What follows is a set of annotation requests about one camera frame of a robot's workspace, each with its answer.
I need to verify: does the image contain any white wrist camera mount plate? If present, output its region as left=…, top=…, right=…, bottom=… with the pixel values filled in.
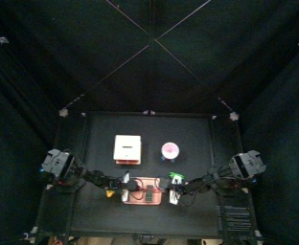
left=168, top=177, right=183, bottom=206
left=120, top=171, right=132, bottom=204

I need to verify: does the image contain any white text label sticker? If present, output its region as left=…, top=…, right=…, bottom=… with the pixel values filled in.
left=222, top=204, right=254, bottom=237

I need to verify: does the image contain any thin white cord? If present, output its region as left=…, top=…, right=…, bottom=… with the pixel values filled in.
left=104, top=0, right=235, bottom=113
left=64, top=0, right=212, bottom=111

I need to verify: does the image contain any white box with red base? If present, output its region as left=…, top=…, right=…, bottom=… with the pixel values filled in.
left=112, top=134, right=143, bottom=166

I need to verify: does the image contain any round pink white toy plate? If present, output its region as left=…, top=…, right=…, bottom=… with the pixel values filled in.
left=160, top=142, right=182, bottom=163

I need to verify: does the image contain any pink plastic tray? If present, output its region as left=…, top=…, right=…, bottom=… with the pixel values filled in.
left=125, top=176, right=164, bottom=206

